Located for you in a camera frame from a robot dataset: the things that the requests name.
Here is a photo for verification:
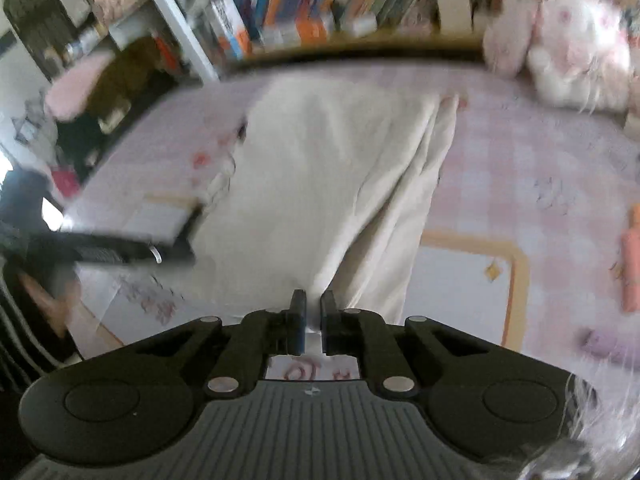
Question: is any person's left hand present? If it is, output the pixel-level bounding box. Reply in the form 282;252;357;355
18;273;81;338

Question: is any pink checkered desk mat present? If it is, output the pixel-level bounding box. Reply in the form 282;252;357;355
65;61;639;394

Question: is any purple highlighter pen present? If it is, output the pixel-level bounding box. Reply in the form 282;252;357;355
582;330;639;370

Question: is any pink soft cloth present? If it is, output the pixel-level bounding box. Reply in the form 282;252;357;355
44;52;115;122

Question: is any white orange box lying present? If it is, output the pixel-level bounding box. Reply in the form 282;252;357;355
262;13;334;51

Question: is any white orange medicine box upright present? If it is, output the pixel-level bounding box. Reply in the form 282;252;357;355
205;0;250;60

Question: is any white shelf post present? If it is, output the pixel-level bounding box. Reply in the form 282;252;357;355
153;0;219;84

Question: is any white printed t-shirt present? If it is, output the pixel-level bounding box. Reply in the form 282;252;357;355
189;76;459;323

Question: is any brown bag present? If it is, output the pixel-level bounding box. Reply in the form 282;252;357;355
86;36;174;134

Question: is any pink white plush toy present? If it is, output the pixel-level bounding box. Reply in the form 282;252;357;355
483;0;636;113

